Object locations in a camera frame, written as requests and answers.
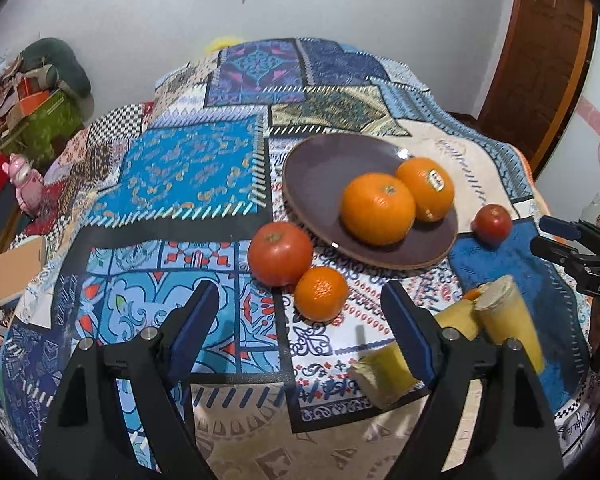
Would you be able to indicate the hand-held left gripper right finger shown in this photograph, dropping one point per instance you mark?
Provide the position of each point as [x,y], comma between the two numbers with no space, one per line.
[409,335]

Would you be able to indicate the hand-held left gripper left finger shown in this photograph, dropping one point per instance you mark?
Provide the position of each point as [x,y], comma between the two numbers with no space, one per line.
[196,322]

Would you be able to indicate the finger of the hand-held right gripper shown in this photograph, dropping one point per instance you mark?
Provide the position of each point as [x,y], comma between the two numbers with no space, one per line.
[555,251]
[560,227]

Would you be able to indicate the small red tomato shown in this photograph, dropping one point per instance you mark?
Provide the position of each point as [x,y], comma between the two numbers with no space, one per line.
[492,222]

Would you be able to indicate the small orange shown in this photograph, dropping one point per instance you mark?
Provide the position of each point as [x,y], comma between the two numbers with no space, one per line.
[321,294]
[472,293]

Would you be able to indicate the large red tomato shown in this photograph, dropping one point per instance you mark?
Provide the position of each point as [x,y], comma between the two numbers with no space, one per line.
[280,254]

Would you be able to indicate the brown round plate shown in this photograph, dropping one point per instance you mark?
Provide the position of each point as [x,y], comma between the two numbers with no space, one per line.
[325,170]

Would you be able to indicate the large orange with sticker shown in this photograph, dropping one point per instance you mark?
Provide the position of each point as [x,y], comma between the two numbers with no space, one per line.
[422,195]

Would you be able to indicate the patchwork printed blanket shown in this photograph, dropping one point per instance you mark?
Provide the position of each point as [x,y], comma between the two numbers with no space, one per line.
[190,175]

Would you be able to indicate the brown wooden door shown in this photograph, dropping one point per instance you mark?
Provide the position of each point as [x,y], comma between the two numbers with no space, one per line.
[535,60]

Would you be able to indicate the tan cardboard box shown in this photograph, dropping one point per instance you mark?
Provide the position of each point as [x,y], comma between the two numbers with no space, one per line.
[16,275]

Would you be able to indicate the pink toy figure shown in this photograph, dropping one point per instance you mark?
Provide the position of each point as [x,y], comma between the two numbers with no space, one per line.
[26,185]

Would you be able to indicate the green storage box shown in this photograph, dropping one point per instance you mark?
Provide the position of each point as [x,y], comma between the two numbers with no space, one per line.
[47,125]

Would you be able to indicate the dark green bolster pillow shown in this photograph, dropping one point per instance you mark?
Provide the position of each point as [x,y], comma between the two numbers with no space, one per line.
[60,65]

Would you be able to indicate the pile of paper clutter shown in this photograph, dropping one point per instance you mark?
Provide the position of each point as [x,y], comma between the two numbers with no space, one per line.
[5,90]

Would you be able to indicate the pink wall sticker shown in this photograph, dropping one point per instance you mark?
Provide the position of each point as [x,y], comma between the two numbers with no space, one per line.
[597,120]

